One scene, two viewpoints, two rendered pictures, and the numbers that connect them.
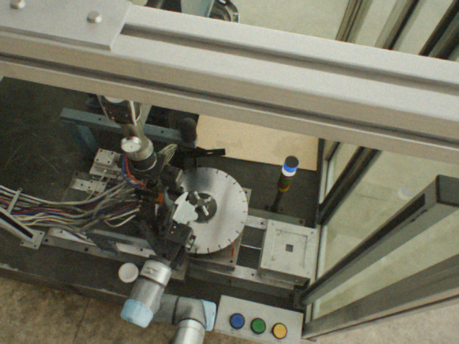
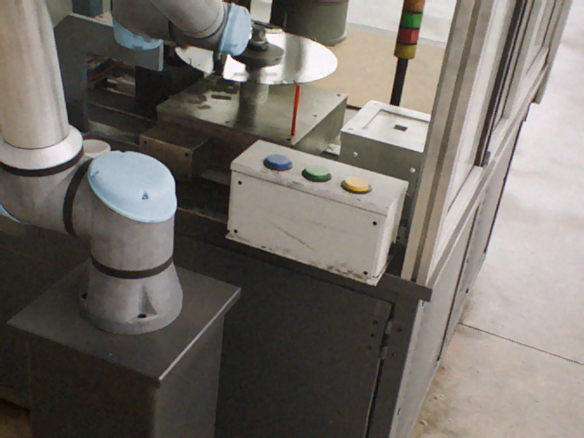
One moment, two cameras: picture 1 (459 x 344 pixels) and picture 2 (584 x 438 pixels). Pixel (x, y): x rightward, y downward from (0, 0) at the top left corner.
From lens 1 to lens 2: 1.32 m
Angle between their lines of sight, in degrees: 34
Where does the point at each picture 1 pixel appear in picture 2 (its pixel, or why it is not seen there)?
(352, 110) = not seen: outside the picture
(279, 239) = (384, 118)
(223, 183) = (301, 44)
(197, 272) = (220, 175)
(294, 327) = (387, 189)
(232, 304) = (275, 150)
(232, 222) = (305, 70)
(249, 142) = (360, 92)
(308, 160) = not seen: hidden behind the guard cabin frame
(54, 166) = not seen: hidden behind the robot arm
